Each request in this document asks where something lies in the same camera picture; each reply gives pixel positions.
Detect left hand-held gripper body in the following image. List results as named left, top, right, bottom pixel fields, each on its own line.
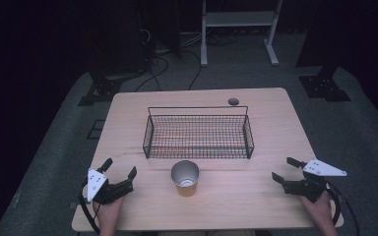
left=87, top=168, right=135, bottom=206

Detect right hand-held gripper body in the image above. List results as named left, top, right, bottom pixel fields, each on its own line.
left=283, top=158, right=347, bottom=204

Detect metal cup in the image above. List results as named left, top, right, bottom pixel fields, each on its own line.
left=170, top=159, right=201, bottom=198

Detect black wire basket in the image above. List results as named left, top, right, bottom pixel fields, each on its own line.
left=142, top=105, right=255, bottom=160

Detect person's left hand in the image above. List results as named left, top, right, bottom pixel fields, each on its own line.
left=93, top=196, right=126, bottom=230

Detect person's right hand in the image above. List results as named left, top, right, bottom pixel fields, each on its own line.
left=297, top=190, right=336, bottom=230

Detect black stand base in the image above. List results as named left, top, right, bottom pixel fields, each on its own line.
left=298, top=65, right=352, bottom=102
left=77, top=70, right=123, bottom=107

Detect white metal stand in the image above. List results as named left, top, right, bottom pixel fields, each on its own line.
left=200, top=0, right=284, bottom=68

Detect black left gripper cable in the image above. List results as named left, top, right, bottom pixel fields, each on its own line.
left=78, top=183, right=101, bottom=235

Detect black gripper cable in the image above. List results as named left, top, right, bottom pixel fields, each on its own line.
left=78, top=183, right=101, bottom=235
left=324, top=180, right=361, bottom=236

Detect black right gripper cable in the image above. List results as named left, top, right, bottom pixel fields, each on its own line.
left=324, top=180, right=361, bottom=236

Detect black floor cables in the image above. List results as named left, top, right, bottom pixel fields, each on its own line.
left=134, top=29, right=240, bottom=92

